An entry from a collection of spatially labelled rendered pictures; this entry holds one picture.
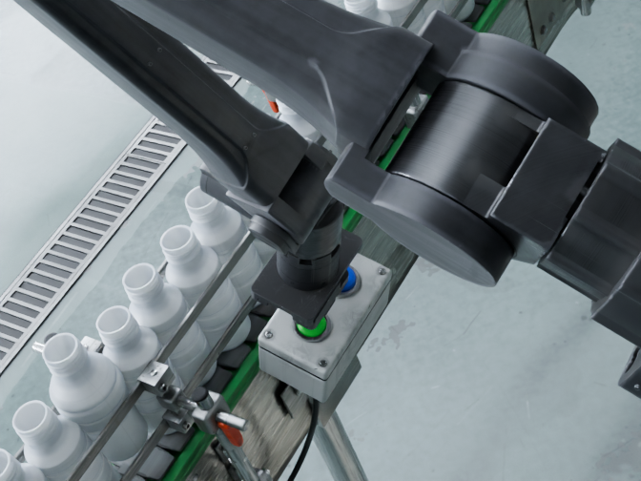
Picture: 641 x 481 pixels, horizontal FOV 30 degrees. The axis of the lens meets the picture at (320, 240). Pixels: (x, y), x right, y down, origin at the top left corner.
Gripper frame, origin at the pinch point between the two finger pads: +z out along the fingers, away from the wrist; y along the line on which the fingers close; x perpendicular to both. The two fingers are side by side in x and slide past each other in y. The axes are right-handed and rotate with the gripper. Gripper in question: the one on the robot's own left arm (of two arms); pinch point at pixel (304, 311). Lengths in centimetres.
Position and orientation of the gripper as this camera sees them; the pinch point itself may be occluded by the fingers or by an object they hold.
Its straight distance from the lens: 118.3
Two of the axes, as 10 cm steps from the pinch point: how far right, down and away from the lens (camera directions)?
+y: -4.9, 7.3, -4.8
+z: -0.4, 5.3, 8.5
